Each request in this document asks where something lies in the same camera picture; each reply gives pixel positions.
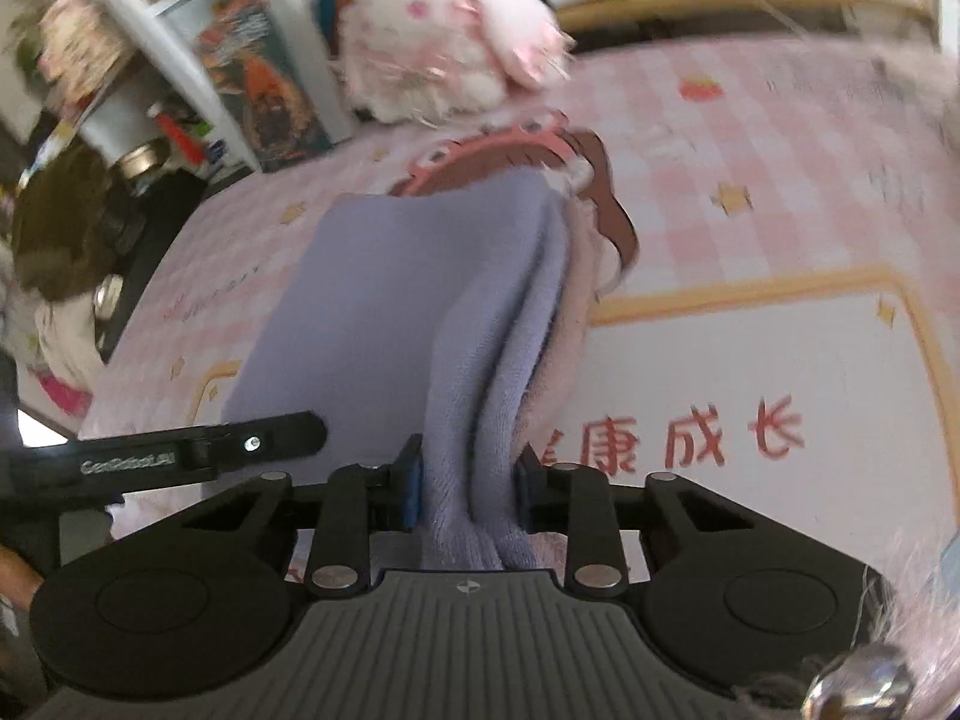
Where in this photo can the pink checkered desk mat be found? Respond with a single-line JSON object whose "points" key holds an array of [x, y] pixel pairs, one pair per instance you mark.
{"points": [[775, 312]]}

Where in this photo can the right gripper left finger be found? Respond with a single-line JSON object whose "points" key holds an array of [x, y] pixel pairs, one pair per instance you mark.
{"points": [[354, 504]]}

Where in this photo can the Harry Potter book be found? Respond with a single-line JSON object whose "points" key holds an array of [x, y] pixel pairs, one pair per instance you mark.
{"points": [[273, 73]]}

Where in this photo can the brown olive cloth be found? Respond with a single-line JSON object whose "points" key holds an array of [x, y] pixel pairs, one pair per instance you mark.
{"points": [[58, 244]]}

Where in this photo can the purple and pink sweater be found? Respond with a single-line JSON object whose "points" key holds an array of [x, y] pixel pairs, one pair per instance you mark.
{"points": [[456, 317]]}

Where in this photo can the white shelf unit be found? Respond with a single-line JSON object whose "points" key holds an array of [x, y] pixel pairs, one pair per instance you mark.
{"points": [[68, 51]]}

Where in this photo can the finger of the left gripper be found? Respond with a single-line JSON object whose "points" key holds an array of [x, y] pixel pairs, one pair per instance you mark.
{"points": [[227, 448]]}

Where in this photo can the metal bowl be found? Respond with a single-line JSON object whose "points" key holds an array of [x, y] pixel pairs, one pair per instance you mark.
{"points": [[144, 160]]}

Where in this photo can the red tassel ornament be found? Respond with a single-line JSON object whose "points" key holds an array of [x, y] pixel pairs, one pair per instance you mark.
{"points": [[183, 127]]}

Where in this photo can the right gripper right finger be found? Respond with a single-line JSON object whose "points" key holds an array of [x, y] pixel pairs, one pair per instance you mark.
{"points": [[574, 501]]}

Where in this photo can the pink white plush bunny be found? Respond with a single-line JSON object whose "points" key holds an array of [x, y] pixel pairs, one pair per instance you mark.
{"points": [[427, 60]]}

